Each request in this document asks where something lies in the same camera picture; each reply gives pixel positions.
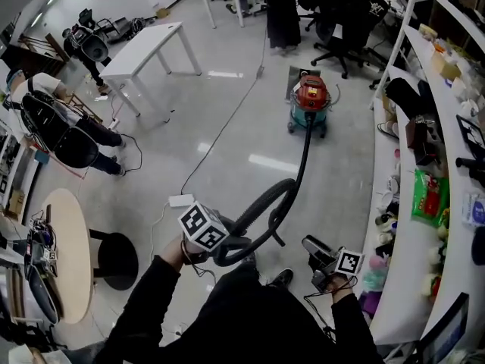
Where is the white perforated metal shelving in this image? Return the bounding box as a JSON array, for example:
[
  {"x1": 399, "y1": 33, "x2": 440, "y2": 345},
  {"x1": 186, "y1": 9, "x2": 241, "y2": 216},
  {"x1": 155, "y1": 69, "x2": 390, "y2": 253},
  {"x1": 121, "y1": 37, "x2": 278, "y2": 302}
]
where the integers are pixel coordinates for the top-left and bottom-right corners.
[{"x1": 369, "y1": 0, "x2": 485, "y2": 364}]

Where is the black power cable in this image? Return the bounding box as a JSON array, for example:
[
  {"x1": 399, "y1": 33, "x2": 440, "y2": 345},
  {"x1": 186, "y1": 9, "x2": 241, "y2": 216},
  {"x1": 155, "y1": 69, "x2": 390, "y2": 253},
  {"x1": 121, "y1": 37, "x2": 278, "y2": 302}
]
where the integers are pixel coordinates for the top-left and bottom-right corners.
[{"x1": 113, "y1": 131, "x2": 144, "y2": 174}]

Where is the wooden stool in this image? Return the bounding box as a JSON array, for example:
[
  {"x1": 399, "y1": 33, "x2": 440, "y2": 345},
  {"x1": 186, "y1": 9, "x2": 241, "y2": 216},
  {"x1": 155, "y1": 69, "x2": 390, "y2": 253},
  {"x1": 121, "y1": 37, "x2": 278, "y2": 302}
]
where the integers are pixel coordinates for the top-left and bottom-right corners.
[{"x1": 56, "y1": 93, "x2": 104, "y2": 125}]

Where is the white power strip cable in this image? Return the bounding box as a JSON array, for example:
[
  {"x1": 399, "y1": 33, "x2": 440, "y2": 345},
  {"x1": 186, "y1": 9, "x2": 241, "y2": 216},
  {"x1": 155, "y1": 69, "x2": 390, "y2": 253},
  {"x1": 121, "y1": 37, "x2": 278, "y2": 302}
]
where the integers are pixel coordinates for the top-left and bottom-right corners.
[{"x1": 150, "y1": 202, "x2": 171, "y2": 259}]

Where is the white display shelf unit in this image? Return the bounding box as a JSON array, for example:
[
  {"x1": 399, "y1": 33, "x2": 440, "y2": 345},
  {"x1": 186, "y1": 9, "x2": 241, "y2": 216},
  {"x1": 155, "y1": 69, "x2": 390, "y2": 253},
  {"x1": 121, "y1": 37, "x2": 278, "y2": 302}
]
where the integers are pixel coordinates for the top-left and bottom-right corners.
[{"x1": 0, "y1": 119, "x2": 42, "y2": 219}]

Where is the person's left forearm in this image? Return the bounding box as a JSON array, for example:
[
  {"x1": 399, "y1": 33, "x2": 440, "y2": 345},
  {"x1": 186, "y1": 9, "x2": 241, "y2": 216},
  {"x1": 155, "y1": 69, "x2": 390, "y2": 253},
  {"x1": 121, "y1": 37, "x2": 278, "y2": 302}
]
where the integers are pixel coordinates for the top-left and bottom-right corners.
[{"x1": 124, "y1": 237, "x2": 192, "y2": 318}]

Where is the black bag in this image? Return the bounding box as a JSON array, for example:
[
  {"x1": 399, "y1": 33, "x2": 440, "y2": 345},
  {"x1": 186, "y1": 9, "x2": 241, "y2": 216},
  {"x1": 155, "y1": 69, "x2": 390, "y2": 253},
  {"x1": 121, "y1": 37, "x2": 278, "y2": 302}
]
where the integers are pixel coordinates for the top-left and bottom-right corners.
[{"x1": 383, "y1": 76, "x2": 441, "y2": 125}]

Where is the person's black clothed torso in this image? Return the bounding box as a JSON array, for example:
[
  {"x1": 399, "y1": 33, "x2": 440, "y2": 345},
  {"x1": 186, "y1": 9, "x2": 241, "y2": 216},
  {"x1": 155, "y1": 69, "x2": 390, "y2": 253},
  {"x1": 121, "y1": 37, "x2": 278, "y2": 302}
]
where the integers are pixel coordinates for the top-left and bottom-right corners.
[{"x1": 90, "y1": 263, "x2": 380, "y2": 364}]

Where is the idle hand-held gripper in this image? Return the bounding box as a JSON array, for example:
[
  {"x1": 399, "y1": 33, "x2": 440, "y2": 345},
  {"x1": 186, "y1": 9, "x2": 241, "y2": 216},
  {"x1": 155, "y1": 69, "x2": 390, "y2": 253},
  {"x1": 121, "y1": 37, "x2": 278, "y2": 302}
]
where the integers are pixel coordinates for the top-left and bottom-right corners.
[{"x1": 25, "y1": 218, "x2": 59, "y2": 277}]

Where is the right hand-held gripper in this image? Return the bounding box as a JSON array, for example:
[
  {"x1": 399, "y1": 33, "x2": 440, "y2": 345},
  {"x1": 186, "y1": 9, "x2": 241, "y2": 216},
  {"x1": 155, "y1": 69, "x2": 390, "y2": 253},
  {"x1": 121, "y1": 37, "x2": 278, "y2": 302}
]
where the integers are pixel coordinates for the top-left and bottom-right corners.
[{"x1": 302, "y1": 234, "x2": 365, "y2": 293}]

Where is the white rectangular table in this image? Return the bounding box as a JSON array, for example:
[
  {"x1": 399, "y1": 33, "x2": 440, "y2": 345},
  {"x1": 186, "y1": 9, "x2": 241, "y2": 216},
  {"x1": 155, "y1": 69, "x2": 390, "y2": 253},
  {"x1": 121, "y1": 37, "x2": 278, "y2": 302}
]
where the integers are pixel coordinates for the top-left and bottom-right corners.
[{"x1": 98, "y1": 20, "x2": 202, "y2": 118}]

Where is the black vacuum hose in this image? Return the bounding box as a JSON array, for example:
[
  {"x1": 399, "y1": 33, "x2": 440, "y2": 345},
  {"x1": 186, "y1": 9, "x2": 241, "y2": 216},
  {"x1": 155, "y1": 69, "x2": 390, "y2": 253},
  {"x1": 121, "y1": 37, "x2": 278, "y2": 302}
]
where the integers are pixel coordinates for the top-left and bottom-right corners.
[{"x1": 211, "y1": 112, "x2": 318, "y2": 268}]

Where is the sunflower bouquet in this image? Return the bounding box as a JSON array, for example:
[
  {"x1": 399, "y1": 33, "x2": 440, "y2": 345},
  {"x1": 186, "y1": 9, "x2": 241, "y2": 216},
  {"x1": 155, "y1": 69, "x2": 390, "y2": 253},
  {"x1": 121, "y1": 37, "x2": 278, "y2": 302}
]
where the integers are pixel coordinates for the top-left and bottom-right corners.
[{"x1": 423, "y1": 206, "x2": 452, "y2": 303}]

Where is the white and blue packet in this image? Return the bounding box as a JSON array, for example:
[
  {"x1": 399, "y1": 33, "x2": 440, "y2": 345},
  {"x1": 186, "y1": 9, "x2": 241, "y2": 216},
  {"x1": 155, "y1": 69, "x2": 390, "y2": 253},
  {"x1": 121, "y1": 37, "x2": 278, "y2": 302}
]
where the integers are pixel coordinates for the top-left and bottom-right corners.
[{"x1": 460, "y1": 190, "x2": 485, "y2": 228}]

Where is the long black floor cable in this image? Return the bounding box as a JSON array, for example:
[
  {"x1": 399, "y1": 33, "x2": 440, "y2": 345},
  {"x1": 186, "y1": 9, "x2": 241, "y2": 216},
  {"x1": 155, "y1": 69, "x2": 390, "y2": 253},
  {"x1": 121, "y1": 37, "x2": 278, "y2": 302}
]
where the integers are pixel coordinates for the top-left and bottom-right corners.
[{"x1": 180, "y1": 23, "x2": 268, "y2": 193}]

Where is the thin metal flexible tube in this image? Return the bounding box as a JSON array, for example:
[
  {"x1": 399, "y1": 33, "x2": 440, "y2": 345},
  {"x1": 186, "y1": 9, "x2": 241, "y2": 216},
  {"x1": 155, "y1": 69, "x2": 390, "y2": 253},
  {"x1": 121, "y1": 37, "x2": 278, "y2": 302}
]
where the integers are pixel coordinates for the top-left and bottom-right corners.
[{"x1": 328, "y1": 83, "x2": 345, "y2": 110}]

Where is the black office chair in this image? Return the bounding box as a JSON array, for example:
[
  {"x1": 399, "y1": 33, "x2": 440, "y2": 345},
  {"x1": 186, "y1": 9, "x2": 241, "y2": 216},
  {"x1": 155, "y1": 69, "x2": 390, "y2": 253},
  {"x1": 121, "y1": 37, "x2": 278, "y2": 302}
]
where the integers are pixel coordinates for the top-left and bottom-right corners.
[
  {"x1": 77, "y1": 7, "x2": 133, "y2": 46},
  {"x1": 309, "y1": 0, "x2": 388, "y2": 80}
]

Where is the brown box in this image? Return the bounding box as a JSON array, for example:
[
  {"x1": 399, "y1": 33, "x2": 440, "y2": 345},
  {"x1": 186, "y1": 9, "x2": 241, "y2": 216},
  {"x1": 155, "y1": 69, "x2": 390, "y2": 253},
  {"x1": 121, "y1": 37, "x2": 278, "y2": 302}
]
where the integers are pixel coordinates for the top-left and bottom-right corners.
[{"x1": 404, "y1": 115, "x2": 443, "y2": 167}]

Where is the round wooden table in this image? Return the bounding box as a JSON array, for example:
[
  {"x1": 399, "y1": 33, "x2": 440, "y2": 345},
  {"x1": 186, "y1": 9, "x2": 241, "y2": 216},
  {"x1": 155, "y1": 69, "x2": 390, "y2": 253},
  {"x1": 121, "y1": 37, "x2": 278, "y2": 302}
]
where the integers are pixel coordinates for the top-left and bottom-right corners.
[{"x1": 36, "y1": 187, "x2": 140, "y2": 325}]

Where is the red and green vacuum cleaner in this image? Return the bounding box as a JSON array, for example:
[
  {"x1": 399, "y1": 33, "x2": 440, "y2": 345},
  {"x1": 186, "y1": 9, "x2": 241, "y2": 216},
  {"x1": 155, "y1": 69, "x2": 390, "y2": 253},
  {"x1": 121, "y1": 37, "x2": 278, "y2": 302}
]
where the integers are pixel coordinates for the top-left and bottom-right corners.
[{"x1": 286, "y1": 74, "x2": 335, "y2": 140}]

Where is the person's right shoe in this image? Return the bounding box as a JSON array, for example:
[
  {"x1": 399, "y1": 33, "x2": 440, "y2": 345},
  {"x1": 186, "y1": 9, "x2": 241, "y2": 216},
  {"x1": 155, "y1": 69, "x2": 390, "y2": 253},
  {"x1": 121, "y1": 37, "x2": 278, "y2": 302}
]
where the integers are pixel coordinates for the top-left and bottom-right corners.
[{"x1": 267, "y1": 268, "x2": 295, "y2": 290}]

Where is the black display screen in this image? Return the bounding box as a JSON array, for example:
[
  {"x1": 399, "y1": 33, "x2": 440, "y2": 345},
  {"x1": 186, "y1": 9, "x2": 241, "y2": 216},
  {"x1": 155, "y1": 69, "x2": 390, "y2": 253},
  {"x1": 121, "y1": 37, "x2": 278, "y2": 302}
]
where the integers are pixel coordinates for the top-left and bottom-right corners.
[{"x1": 415, "y1": 291, "x2": 471, "y2": 364}]

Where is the green snack packet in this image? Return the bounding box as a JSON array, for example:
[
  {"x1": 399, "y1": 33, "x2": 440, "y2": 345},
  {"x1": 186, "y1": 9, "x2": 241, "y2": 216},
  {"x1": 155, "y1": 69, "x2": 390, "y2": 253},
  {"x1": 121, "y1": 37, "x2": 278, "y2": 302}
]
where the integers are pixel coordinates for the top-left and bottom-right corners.
[{"x1": 410, "y1": 168, "x2": 452, "y2": 230}]

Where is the person's right forearm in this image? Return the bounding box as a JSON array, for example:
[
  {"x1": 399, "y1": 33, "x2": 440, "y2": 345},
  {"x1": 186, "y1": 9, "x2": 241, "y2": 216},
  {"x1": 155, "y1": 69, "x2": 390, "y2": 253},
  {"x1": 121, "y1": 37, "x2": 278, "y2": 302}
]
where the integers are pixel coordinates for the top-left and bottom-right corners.
[{"x1": 325, "y1": 274, "x2": 382, "y2": 364}]

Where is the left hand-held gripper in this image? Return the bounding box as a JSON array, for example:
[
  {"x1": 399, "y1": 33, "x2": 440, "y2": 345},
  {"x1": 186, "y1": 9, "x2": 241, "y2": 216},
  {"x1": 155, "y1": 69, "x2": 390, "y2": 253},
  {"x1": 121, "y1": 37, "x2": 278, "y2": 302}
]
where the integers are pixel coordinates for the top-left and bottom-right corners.
[{"x1": 177, "y1": 201, "x2": 253, "y2": 265}]

